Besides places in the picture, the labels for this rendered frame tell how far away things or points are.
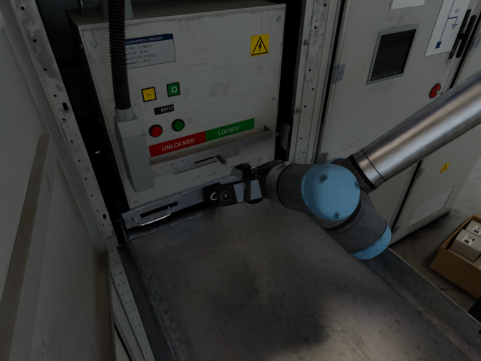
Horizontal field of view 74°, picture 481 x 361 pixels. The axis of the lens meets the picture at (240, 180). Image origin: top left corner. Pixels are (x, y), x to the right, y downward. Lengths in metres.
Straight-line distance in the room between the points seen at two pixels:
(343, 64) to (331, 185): 0.56
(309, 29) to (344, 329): 0.73
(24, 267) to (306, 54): 0.80
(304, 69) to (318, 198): 0.52
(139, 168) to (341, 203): 0.44
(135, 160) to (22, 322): 0.42
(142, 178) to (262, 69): 0.44
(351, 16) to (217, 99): 0.41
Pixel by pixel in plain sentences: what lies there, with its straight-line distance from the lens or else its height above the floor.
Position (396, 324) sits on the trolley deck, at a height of 0.85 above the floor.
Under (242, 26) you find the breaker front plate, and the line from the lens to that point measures 0.86.
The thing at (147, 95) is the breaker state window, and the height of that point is 1.23.
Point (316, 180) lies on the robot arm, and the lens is 0.52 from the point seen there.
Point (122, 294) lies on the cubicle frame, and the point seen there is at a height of 0.64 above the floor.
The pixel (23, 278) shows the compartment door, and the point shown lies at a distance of 0.42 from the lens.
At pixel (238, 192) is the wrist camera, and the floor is 1.10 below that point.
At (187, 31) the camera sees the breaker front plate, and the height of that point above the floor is 1.36.
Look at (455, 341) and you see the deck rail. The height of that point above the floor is 0.85.
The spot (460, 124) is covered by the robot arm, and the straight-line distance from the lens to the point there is 0.71.
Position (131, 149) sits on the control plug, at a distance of 0.72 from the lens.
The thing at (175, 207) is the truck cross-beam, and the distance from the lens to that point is 0.98.
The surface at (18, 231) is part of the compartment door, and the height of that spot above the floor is 1.24.
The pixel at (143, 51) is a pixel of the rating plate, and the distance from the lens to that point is 0.77.
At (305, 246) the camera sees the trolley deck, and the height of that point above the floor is 0.85.
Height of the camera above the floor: 1.53
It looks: 37 degrees down
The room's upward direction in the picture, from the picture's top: straight up
